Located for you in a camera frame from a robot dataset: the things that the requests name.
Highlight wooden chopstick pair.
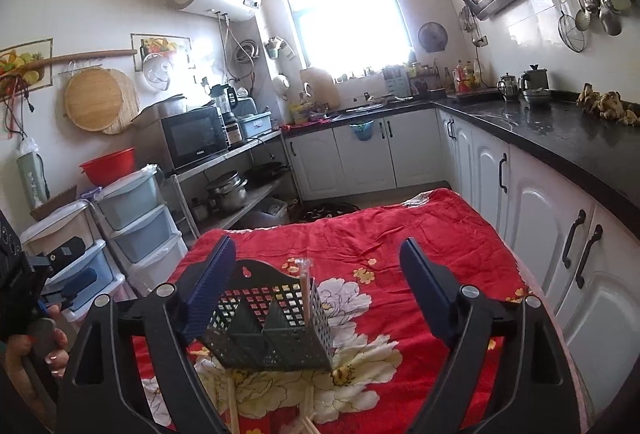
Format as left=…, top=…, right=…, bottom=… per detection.
left=295, top=258, right=312, bottom=326

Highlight black kitchen countertop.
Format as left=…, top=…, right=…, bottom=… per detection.
left=283, top=91, right=639, bottom=235

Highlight person's left hand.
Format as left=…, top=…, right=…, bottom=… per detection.
left=4, top=305, right=70, bottom=386

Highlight red floral tablecloth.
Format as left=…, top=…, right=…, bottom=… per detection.
left=131, top=187, right=532, bottom=434

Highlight dark green perforated utensil basket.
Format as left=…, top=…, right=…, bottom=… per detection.
left=200, top=259, right=334, bottom=372

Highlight beige plastic drawer tower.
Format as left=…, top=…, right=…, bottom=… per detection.
left=21, top=200, right=132, bottom=328

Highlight steel pot on shelf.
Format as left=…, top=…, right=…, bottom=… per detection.
left=206, top=171, right=247, bottom=214

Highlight blue plastic drawer tower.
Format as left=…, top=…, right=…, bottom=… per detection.
left=93, top=164, right=188, bottom=294

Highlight wrapped chopstick pair on table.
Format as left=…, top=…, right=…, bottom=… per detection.
left=227, top=373, right=240, bottom=434

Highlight red plastic basin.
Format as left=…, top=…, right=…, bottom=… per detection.
left=79, top=148, right=136, bottom=187

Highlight black microwave oven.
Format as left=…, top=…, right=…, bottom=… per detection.
left=132, top=94, right=229, bottom=173

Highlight white lower cabinets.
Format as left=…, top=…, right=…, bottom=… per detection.
left=284, top=108, right=639, bottom=414

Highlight wrapped chopstick pair long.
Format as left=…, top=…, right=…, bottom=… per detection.
left=284, top=384, right=320, bottom=434

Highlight round bamboo board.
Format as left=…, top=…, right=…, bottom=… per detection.
left=63, top=68, right=124, bottom=133

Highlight steel kettle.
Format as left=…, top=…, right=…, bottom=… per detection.
left=497, top=74, right=520, bottom=102

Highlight window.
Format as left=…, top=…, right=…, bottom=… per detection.
left=287, top=0, right=412, bottom=78

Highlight fruit wall picture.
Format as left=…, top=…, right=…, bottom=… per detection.
left=0, top=38, right=53, bottom=99

